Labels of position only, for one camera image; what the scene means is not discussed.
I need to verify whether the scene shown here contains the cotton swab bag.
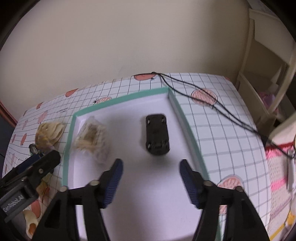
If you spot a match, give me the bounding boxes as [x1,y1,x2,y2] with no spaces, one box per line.
[73,116,110,164]

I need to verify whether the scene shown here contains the black toy car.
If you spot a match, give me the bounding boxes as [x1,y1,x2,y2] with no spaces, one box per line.
[145,113,170,156]

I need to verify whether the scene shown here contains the person's left hand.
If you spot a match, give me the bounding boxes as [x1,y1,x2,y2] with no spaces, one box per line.
[22,199,42,239]

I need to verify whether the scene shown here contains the fruit print grid tablecloth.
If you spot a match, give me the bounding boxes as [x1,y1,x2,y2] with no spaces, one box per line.
[2,72,271,241]

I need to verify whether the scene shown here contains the pink striped knitted cloth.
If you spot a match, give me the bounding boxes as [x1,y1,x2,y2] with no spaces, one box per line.
[265,146,295,240]

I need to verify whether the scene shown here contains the teal shallow box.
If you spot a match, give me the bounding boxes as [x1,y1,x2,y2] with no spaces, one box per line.
[62,88,209,240]

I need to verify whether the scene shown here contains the cream shelf unit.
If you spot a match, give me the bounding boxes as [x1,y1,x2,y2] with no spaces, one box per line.
[236,9,295,133]

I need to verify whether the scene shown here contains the black cable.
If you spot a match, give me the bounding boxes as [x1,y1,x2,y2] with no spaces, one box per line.
[150,71,296,159]

